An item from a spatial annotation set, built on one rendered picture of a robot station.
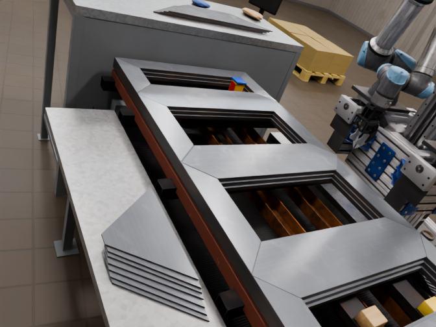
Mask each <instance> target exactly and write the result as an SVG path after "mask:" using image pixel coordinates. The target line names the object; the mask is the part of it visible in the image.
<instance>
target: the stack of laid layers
mask: <svg viewBox="0 0 436 327"><path fill-rule="evenodd" d="M113 68H114V69H115V71H116V73H117V74H118V76H119V78H120V79H121V81H122V83H123V84H124V86H125V88H126V89H127V91H128V93H129V94H130V96H131V98H132V100H133V101H134V103H135V104H136V106H137V107H138V110H139V111H140V113H141V114H142V116H143V118H144V120H145V121H146V123H147V124H148V126H149V128H150V129H151V131H152V133H153V134H154V136H155V138H156V139H157V141H158V143H159V144H160V146H161V148H162V149H163V151H164V153H165V154H166V156H167V157H168V159H169V161H170V162H171V164H172V166H173V167H174V169H175V171H176V173H177V174H178V176H179V177H180V179H181V181H182V183H183V184H184V186H185V187H186V189H187V191H188V193H189V194H190V196H191V198H192V199H193V201H194V203H195V204H196V206H197V208H198V209H199V211H200V212H201V214H202V216H203V218H204V219H205V221H206V222H207V224H208V226H209V227H210V229H211V231H212V232H213V234H214V236H215V237H216V239H217V240H218V242H219V244H220V246H221V247H222V249H223V250H224V253H225V254H226V256H227V257H228V259H229V260H230V263H231V264H232V266H233V267H234V269H235V270H236V273H237V274H238V276H239V277H240V279H241V281H242V282H243V284H244V285H245V287H246V288H247V291H248V292H249V294H250V295H251V297H252V299H253V301H254V302H255V304H256V305H257V307H258V309H259V310H260V312H261V314H262V315H263V317H264V319H265V320H266V322H267V324H268V325H269V327H285V326H284V325H283V323H282V322H281V320H280V318H279V317H278V316H277V314H276V312H275V310H274V309H273V307H272V306H271V304H270V303H269V301H268V300H267V298H266V296H265V295H264V293H263V291H262V290H261V288H260V287H259V285H258V284H257V282H256V281H255V279H254V277H253V275H252V274H251V273H250V271H249V269H248V268H247V266H246V265H245V263H244V261H243V260H242V259H241V256H240V255H239V254H238V252H237V250H236V249H235V247H234V246H233V244H232V242H231V241H230V239H229V238H228V236H227V235H226V233H225V231H224V230H223V228H222V226H221V225H220V224H219V222H218V220H217V219H216V217H215V216H214V214H213V212H212V211H211V210H210V207H209V206H208V205H207V203H206V201H205V200H204V198H203V197H202V195H201V194H200V192H199V190H198V189H197V187H196V185H195V184H194V182H193V181H192V179H191V177H190V176H189V175H188V173H187V171H186V170H185V168H184V166H183V165H182V161H183V160H184V158H185V157H186V156H187V155H188V153H189V152H190V151H191V149H192V148H193V147H194V146H192V148H191V149H190V150H189V152H188V153H187V154H186V155H185V156H184V158H183V159H182V161H180V160H179V159H178V157H177V155H176V154H175V152H174V150H173V149H172V148H171V146H170V144H169V143H168V141H167V140H166V138H165V136H164V135H163V133H162V131H161V130H160V128H159V127H158V125H157V124H156V122H155V120H154V119H153V118H152V115H151V114H150V113H149V111H148V109H147V108H146V106H145V105H144V103H143V101H142V100H141V99H140V97H139V95H138V93H137V92H136V90H135V89H134V87H133V86H132V84H131V83H130V81H129V79H128V78H127V76H126V75H125V73H124V71H123V70H122V69H121V66H120V65H119V64H118V62H117V60H116V59H115V57H114V63H113ZM140 69H141V70H142V72H143V74H144V75H145V76H146V78H147V79H148V80H160V81H168V82H183V83H190V84H205V85H212V86H227V87H230V84H231V81H232V80H233V79H232V78H231V77H219V76H212V75H200V74H194V73H182V72H175V71H163V70H157V69H144V68H140ZM167 107H168V109H169V110H170V112H171V113H172V115H173V116H174V117H175V119H214V120H238V121H270V122H271V123H272V124H273V125H274V126H275V127H276V128H277V129H278V130H279V131H280V132H281V133H282V134H283V135H284V136H285V137H286V138H287V139H288V140H289V141H290V142H291V143H292V144H296V143H306V142H305V141H304V140H303V139H302V138H301V137H300V136H299V135H298V134H297V133H296V132H295V131H294V130H293V129H292V128H291V127H290V126H289V125H288V124H287V123H286V122H285V121H284V120H283V119H282V118H281V117H280V116H279V115H278V114H276V113H275V112H272V111H257V110H231V109H217V108H191V107H177V106H167ZM217 179H218V178H217ZM218 180H219V181H220V183H221V184H222V186H223V187H224V188H225V190H226V191H239V190H246V189H259V188H271V187H279V186H292V185H299V184H312V183H319V182H331V183H332V184H333V185H334V186H335V187H336V188H337V189H338V190H339V191H340V192H341V193H342V194H343V195H344V196H345V197H346V198H347V199H348V200H349V201H350V202H351V203H352V204H353V205H354V206H355V207H356V208H357V209H358V210H359V211H360V212H361V213H362V214H363V215H364V216H365V217H366V218H367V219H368V220H372V219H379V218H382V217H384V216H383V215H382V214H381V213H380V212H379V211H378V210H377V209H376V208H375V207H374V206H373V205H372V204H371V203H370V202H369V201H368V200H367V199H365V198H364V197H363V196H362V195H361V194H360V193H359V192H358V191H357V190H356V189H355V188H354V187H353V186H352V185H350V184H349V183H348V182H347V181H346V180H345V179H344V178H343V177H342V176H341V175H340V174H339V173H338V172H337V171H336V170H329V171H313V172H304V173H288V174H278V175H261V176H245V177H235V178H219V179H218ZM416 271H420V272H421V273H422V274H423V275H424V276H425V277H426V278H427V279H428V280H429V281H430V282H431V283H432V284H433V285H434V286H435V287H436V266H435V265H434V264H433V263H432V262H431V261H430V260H429V259H428V258H427V257H425V258H422V259H419V260H416V261H412V262H409V263H406V264H403V265H400V266H397V267H394V268H392V269H388V270H386V271H382V272H379V273H376V274H373V275H370V276H366V277H364V278H360V279H358V280H354V281H352V282H348V283H346V284H343V285H339V286H337V287H333V288H331V289H327V290H324V291H321V292H318V293H315V294H312V295H309V296H306V297H303V298H301V299H302V300H303V301H304V303H305V304H306V305H307V307H308V308H309V309H313V308H316V307H319V306H321V305H324V304H327V303H329V302H333V301H335V300H338V299H340V298H344V297H347V296H349V295H353V294H354V293H358V292H360V291H363V290H366V289H369V288H371V287H374V286H377V285H380V284H383V283H385V282H389V281H391V280H394V279H397V278H399V277H402V276H405V275H407V274H411V273H414V272H416ZM434 315H436V311H435V312H433V313H430V314H429V315H426V316H425V317H423V318H421V319H419V320H417V321H415V322H412V323H411V324H408V325H407V326H404V327H412V326H414V325H416V324H418V323H420V322H422V321H424V320H426V319H428V318H430V317H432V316H434Z"/></svg>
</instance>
